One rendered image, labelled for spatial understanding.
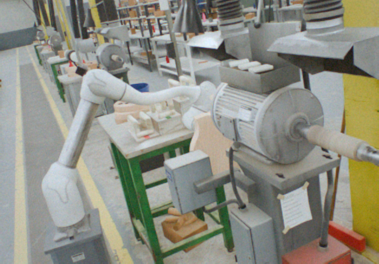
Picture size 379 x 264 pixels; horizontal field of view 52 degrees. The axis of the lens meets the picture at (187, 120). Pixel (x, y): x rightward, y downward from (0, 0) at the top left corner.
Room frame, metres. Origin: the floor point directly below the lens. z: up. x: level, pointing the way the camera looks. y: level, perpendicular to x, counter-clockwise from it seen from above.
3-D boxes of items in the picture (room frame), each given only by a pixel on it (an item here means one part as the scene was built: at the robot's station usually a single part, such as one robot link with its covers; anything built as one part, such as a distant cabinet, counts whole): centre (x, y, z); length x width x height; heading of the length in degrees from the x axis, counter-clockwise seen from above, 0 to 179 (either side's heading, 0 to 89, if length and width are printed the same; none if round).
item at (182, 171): (1.33, -0.01, 0.99); 0.24 x 0.21 x 0.26; 20
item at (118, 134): (2.44, 0.21, 0.55); 0.62 x 0.58 x 0.76; 20
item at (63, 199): (1.78, 0.69, 0.87); 0.18 x 0.16 x 0.22; 24
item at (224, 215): (2.27, -0.12, 0.45); 0.05 x 0.05 x 0.90; 20
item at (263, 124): (1.33, -0.27, 1.25); 0.41 x 0.27 x 0.26; 20
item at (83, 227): (1.75, 0.68, 0.73); 0.22 x 0.18 x 0.06; 12
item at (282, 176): (1.27, -0.30, 1.11); 0.36 x 0.24 x 0.04; 20
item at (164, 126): (2.40, 0.14, 0.98); 0.27 x 0.16 x 0.09; 19
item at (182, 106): (2.45, 0.00, 1.02); 0.27 x 0.15 x 0.17; 19
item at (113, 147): (2.62, 0.54, 0.45); 0.05 x 0.05 x 0.90; 20
